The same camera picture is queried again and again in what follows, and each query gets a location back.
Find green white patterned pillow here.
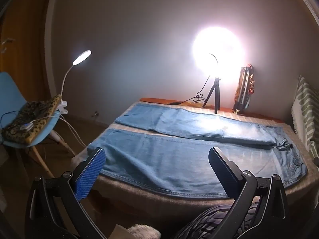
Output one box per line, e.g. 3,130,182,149
291,75,319,160

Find blue denim pants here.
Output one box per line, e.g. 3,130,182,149
87,104,308,200

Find black ring light cable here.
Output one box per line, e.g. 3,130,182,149
138,76,212,105

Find small black tripod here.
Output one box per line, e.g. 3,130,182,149
202,77,222,114

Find light blue chair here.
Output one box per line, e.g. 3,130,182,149
0,72,76,177

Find leopard print cushion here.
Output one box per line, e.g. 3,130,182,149
1,94,62,145

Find folded metal tripod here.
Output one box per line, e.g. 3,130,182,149
233,66,252,114

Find white cable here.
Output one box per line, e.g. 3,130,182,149
30,115,86,147

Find fluffy white slipper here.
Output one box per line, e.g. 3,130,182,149
110,224,161,239

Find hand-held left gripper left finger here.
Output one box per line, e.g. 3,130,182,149
25,147,106,239

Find white clip desk lamp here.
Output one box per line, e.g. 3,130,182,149
58,50,92,115

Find orange bed sheet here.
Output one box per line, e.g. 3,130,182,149
138,98,285,123

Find person's zebra striped leg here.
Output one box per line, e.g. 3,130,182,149
174,199,262,239

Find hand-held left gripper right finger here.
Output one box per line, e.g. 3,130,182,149
209,147,288,239

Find round ring light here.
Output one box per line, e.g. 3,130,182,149
192,26,246,80

